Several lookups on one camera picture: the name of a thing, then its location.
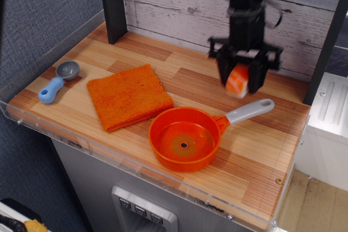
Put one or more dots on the orange folded cloth napkin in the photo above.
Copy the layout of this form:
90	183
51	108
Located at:
128	97

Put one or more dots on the white plastic ridged block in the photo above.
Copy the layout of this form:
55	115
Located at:
322	151

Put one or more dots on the black yellow object bottom left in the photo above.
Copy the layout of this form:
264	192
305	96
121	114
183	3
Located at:
17	217

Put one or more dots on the black left upright post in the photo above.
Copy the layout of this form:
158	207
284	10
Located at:
115	19

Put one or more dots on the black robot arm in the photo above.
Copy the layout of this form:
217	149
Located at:
245	7

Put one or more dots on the orange toy pan grey handle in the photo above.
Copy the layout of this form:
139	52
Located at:
186	139

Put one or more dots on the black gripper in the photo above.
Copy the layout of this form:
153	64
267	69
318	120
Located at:
246	45

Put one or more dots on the clear acrylic table guard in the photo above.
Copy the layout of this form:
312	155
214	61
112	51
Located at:
246	181

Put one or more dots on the black right upright post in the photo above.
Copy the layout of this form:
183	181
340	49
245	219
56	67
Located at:
330	40

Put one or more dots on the silver dispenser button panel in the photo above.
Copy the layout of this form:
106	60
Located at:
138	214

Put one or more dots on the black upright post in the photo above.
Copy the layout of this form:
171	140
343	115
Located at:
330	40
115	19

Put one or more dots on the blue grey toy scoop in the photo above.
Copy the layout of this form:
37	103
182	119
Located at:
66	71

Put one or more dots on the grey toy fridge cabinet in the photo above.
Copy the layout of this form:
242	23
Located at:
93	180

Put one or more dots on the salmon nigiri sushi toy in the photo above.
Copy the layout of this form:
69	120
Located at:
237	81

